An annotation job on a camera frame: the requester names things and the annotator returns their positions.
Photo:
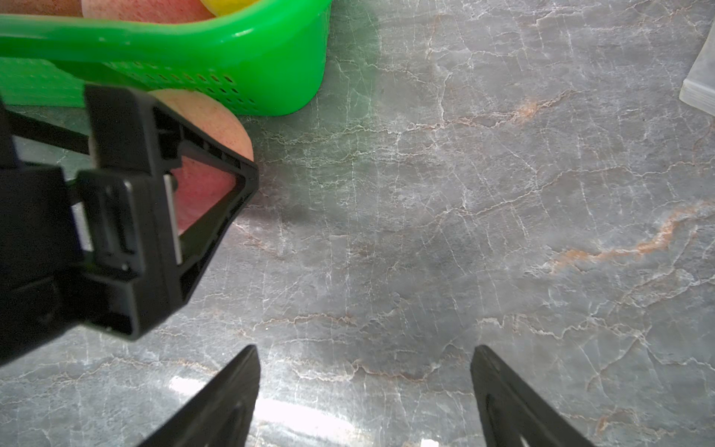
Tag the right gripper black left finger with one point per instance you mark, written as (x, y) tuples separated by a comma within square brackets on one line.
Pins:
[(221, 413)]

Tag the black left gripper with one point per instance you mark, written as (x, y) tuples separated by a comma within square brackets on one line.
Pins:
[(142, 267)]

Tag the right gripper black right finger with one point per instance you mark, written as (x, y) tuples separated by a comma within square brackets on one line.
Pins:
[(511, 412)]

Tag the pink peach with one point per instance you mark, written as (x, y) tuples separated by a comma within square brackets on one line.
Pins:
[(61, 8), (201, 186), (151, 11)]

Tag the yellow peach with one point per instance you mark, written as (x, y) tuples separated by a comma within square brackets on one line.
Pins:
[(220, 8)]

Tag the green plastic perforated basket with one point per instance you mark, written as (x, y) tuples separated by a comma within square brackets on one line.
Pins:
[(267, 60)]

